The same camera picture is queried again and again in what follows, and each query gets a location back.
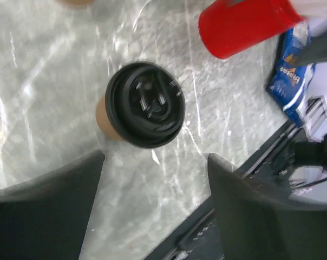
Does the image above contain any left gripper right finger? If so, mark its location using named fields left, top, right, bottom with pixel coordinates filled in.
left=207, top=153, right=327, bottom=259

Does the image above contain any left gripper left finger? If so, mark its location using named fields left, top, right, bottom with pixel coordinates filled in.
left=0, top=150, right=105, bottom=259

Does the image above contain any brown paper cup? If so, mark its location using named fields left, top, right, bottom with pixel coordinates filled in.
left=95, top=96, right=123, bottom=141
left=58, top=0, right=95, bottom=7

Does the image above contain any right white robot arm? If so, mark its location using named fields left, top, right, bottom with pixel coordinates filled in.
left=291, top=1, right=327, bottom=171

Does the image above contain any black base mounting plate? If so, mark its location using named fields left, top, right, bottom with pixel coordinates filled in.
left=144, top=119, right=327, bottom=260

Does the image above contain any blue snack bag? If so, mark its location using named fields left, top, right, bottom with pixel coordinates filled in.
left=266, top=22, right=316, bottom=127

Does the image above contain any red cup with stirrers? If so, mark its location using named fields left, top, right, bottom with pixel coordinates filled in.
left=198, top=0, right=304, bottom=59

